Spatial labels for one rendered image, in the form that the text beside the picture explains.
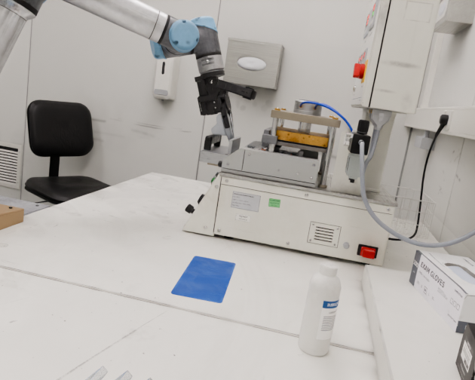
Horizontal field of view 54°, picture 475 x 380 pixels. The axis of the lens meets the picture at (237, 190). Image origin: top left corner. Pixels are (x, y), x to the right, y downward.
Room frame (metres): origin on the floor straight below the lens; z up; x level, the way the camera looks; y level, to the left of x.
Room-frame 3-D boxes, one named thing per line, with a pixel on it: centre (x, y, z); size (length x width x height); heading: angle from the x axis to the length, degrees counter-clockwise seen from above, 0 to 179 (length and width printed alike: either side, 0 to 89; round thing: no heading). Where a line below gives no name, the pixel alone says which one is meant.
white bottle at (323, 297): (0.70, -0.16, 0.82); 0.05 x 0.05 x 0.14
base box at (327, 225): (1.35, -0.15, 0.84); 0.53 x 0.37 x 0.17; 83
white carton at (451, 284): (0.86, -0.46, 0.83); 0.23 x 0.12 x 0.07; 1
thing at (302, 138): (1.35, -0.16, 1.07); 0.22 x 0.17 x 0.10; 173
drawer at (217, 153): (1.38, -0.04, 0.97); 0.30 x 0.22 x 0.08; 83
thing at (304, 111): (1.34, -0.19, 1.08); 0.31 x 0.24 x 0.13; 173
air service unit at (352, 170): (1.12, -0.26, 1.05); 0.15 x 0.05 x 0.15; 173
